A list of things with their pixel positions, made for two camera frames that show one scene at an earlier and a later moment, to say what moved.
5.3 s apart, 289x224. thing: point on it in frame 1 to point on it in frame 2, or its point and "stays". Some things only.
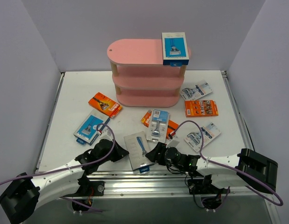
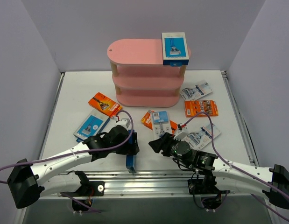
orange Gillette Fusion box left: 105,104 stays
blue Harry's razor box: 175,51 stays
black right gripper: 158,154 to 166,144
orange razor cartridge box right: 200,108 stays
